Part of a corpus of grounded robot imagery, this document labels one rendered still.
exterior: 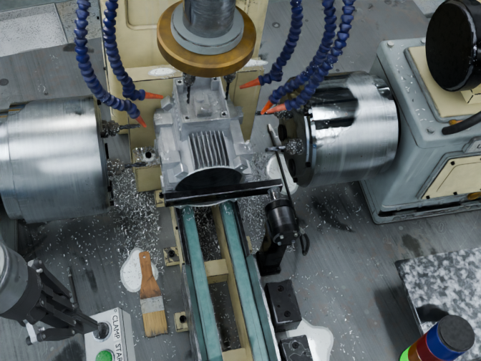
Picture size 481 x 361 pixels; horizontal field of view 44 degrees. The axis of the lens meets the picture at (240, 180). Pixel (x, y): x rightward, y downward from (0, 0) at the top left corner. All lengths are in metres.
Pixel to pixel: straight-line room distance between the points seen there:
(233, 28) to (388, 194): 0.60
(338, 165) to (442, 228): 0.44
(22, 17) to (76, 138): 1.44
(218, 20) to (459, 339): 0.64
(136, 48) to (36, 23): 1.19
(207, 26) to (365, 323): 0.77
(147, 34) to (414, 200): 0.74
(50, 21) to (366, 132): 1.58
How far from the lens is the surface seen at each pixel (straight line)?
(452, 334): 1.02
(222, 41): 1.06
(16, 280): 0.81
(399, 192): 1.45
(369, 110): 1.29
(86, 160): 1.17
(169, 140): 1.28
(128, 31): 1.34
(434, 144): 1.31
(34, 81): 1.76
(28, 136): 1.19
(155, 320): 1.36
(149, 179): 1.47
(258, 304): 1.26
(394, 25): 2.05
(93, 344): 1.09
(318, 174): 1.28
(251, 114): 1.43
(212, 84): 1.28
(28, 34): 2.49
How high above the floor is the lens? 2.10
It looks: 57 degrees down
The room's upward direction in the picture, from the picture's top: 11 degrees clockwise
